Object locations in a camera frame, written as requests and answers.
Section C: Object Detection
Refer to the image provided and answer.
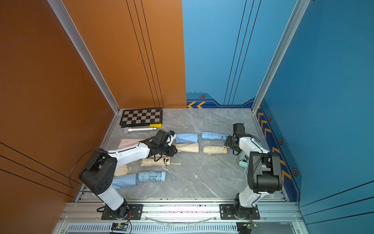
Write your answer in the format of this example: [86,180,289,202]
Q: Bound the pale yellow sleeved umbrella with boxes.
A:
[140,156,182,167]

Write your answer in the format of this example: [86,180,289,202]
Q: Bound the mint green sleeved umbrella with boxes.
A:
[238,151,248,168]

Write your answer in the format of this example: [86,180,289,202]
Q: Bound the beige sleeved umbrella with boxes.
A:
[202,145,228,155]

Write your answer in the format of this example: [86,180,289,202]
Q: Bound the light blue sleeved umbrella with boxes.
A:
[137,171,177,182]

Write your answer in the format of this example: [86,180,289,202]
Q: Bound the pink umbrella sleeve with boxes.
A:
[118,138,142,149]

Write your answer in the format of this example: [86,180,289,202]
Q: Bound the pale yellow umbrella sleeve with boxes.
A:
[114,164,132,177]

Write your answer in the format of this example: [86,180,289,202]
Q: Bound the light blue umbrella sleeve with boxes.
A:
[112,173,138,190]

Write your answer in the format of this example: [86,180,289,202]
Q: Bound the beige umbrella sleeve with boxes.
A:
[174,143,199,153]

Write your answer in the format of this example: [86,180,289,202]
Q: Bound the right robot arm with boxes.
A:
[225,136,283,219]

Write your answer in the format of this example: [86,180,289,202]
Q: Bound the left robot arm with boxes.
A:
[79,140,177,220]

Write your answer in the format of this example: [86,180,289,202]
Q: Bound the yellow block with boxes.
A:
[150,123,162,128]

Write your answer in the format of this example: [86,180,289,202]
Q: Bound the checkerboard calibration board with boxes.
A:
[120,107,163,128]

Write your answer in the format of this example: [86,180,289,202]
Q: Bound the silver metal cylinder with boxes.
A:
[124,126,157,134]

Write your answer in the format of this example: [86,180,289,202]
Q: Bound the small right circuit board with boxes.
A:
[243,222,258,230]

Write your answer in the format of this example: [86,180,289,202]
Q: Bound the green circuit board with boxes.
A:
[111,222,129,234]

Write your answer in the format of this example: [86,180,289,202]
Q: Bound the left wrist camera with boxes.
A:
[155,130,176,146]

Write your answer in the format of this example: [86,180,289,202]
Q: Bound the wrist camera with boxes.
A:
[155,130,176,146]
[233,123,246,137]

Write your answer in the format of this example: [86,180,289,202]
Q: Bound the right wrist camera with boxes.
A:
[233,123,246,137]

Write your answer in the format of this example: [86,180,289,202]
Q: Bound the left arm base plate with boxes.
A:
[101,204,143,221]

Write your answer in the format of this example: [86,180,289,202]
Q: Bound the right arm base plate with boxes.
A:
[219,204,261,220]

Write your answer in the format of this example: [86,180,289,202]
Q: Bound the aluminium front rail frame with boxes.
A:
[53,199,309,234]

